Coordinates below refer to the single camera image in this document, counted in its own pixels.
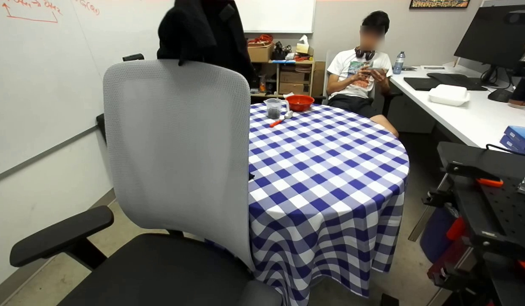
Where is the clear glass mug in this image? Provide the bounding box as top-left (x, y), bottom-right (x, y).
top-left (265, 98), bottom-right (289, 118)

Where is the wall whiteboard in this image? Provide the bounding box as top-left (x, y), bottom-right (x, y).
top-left (236, 0), bottom-right (316, 33)

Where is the cardboard box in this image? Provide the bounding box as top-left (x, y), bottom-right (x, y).
top-left (248, 43), bottom-right (272, 62)

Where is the black shirt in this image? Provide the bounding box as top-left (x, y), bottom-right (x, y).
top-left (156, 0), bottom-right (253, 79)

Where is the clear water bottle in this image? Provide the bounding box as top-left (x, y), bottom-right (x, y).
top-left (393, 50), bottom-right (406, 74)

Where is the white desk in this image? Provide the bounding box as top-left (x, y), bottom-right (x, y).
top-left (391, 67), bottom-right (525, 147)

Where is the white folded cloth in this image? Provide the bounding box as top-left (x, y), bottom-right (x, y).
top-left (428, 84), bottom-right (471, 105)

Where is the framed wall picture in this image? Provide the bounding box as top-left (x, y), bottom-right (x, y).
top-left (410, 0), bottom-right (471, 8)

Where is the seated person white t-shirt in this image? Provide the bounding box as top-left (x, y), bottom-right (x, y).
top-left (326, 9), bottom-right (398, 135)

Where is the grey mesh office chair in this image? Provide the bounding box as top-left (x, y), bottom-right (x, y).
top-left (10, 59), bottom-right (284, 306)

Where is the black keyboard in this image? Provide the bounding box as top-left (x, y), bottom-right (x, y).
top-left (426, 72), bottom-right (486, 89)

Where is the black computer monitor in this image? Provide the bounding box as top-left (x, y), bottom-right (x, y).
top-left (454, 4), bottom-right (525, 69)

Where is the black robot cart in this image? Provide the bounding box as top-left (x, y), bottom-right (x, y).
top-left (423, 140), bottom-right (525, 306)

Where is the blue white checkered tablecloth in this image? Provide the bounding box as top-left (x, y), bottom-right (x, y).
top-left (250, 103), bottom-right (410, 306)

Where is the blue box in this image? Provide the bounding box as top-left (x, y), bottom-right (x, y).
top-left (500, 125), bottom-right (525, 154)

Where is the wooden shelf unit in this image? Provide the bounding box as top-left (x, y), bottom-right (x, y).
top-left (250, 59), bottom-right (314, 96)

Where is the red bowl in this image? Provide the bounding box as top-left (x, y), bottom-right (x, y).
top-left (287, 93), bottom-right (314, 111)

